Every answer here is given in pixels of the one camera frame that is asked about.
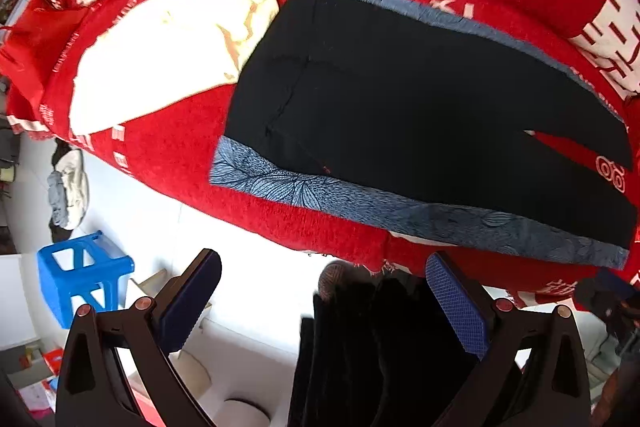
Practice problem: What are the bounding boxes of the blue plastic stool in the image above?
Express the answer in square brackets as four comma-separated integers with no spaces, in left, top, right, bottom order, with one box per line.
[37,231,134,329]

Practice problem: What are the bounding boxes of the black pants with grey trim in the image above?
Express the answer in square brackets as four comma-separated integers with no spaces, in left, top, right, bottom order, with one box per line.
[210,0,638,269]

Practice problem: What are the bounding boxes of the person's dark trousers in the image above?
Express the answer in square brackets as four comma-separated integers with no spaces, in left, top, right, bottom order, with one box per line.
[288,261,480,426]

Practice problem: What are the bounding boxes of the red blanket with white characters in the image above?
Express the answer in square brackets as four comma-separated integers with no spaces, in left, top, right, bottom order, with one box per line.
[1,0,639,303]

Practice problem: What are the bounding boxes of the cream yellow cloth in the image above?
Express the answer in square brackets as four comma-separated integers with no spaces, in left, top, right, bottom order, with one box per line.
[70,0,279,135]

